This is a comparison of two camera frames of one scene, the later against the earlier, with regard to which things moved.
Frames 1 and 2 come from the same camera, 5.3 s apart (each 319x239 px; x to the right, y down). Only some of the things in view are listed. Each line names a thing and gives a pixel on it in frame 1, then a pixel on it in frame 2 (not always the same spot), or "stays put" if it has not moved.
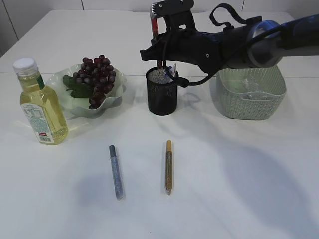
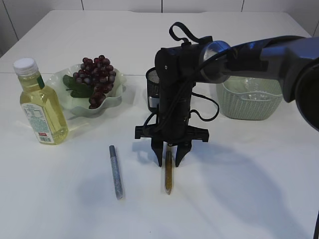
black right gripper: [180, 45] to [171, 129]
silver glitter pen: [118, 183] stays put
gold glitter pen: [169, 168] stays put
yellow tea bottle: [41, 103] stays put
